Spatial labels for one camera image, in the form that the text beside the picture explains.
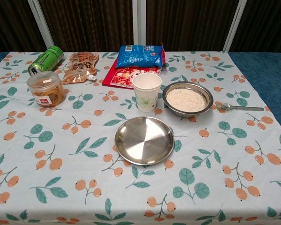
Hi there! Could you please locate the floral fruit print tablecloth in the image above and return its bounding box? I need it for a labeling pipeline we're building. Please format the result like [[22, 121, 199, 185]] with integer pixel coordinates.
[[0, 50, 281, 225]]

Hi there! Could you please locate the white metal frame post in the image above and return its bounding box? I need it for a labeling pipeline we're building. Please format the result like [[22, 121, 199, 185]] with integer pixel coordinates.
[[28, 0, 56, 48], [222, 0, 249, 53], [133, 0, 147, 46]]

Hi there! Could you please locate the metal spoon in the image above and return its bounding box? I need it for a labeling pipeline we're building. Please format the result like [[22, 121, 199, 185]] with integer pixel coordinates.
[[216, 102, 265, 112]]

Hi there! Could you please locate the red snack package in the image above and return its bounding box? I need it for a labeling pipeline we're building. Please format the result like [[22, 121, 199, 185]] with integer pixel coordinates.
[[102, 65, 163, 89]]

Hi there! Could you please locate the steel bowl of rice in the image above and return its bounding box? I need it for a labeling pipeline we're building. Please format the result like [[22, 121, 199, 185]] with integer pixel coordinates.
[[162, 81, 214, 119]]

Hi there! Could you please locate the blue snack bag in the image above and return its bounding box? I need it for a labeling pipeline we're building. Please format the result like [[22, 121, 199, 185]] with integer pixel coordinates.
[[116, 44, 166, 69]]

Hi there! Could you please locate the white floral paper cup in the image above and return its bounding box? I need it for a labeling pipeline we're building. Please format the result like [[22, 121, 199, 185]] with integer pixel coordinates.
[[132, 73, 163, 113]]

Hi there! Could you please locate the green drink can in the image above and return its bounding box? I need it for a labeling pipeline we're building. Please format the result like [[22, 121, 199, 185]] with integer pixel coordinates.
[[28, 45, 65, 77]]

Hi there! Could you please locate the clear jar of rubber bands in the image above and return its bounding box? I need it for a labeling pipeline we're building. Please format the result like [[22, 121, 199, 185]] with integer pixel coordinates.
[[26, 71, 67, 108]]

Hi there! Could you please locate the round steel plate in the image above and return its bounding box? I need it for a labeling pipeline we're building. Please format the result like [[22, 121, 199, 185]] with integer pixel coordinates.
[[114, 116, 175, 166]]

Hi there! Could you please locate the brown spouted drink pouch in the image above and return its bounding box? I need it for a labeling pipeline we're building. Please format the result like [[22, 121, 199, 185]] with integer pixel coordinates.
[[61, 52, 100, 85]]

